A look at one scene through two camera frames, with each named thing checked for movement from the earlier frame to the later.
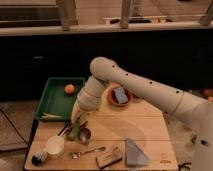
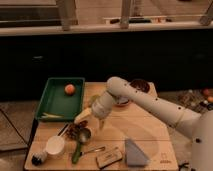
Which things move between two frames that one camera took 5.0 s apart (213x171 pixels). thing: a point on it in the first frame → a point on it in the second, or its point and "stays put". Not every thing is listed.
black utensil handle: (63, 129) stays put
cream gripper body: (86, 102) → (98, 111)
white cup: (55, 145) stays put
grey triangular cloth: (135, 156) stays put
